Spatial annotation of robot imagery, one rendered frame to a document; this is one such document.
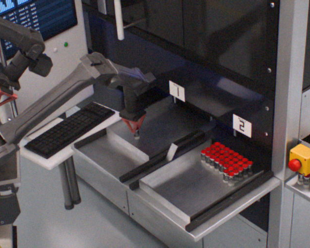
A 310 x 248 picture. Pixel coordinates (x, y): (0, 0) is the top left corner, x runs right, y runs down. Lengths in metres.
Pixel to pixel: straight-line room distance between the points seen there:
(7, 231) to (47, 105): 0.60
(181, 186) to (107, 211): 1.31
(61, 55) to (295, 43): 1.10
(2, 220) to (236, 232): 0.95
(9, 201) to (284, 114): 0.92
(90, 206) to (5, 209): 1.44
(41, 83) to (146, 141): 0.53
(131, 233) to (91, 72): 1.64
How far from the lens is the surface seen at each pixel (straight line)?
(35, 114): 1.76
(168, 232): 2.96
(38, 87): 2.58
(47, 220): 3.42
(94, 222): 3.35
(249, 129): 2.15
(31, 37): 2.07
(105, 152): 2.32
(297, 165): 2.03
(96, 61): 1.77
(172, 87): 2.39
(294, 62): 1.91
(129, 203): 3.15
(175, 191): 2.11
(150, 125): 2.44
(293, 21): 1.84
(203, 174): 2.17
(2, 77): 2.13
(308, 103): 2.07
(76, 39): 2.66
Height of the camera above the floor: 2.24
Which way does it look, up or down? 34 degrees down
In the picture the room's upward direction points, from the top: 4 degrees counter-clockwise
